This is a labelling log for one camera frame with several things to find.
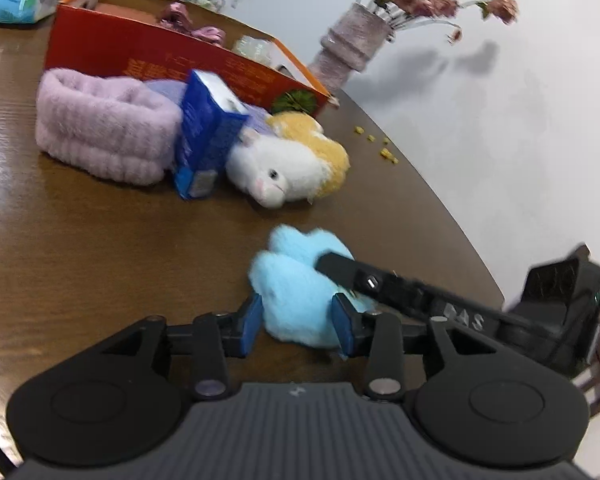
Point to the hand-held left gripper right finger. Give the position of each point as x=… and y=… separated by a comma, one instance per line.
x=342, y=327

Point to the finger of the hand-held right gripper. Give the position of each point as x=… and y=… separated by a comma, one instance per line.
x=360, y=277

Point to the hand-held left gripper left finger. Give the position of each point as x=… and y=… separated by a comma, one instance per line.
x=252, y=322

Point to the blue plush toy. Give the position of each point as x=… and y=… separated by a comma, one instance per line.
x=295, y=290

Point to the clear plastic bag with sponge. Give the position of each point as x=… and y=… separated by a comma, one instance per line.
x=252, y=49

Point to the orange cardboard box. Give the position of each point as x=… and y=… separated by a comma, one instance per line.
x=145, y=52

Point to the wooden chair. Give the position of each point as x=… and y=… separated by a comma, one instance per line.
x=594, y=385

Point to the yellow crumbs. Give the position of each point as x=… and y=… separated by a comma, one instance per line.
x=387, y=152

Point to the white and yellow hamster plush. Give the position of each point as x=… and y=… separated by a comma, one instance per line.
x=285, y=165

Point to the fallen white petal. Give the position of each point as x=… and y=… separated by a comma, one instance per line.
x=335, y=101

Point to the small blue carton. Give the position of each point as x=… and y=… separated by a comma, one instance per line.
x=205, y=130

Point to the pink textured vase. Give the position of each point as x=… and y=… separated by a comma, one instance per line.
x=350, y=45

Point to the fluffy lilac headband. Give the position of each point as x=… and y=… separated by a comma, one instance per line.
x=100, y=125

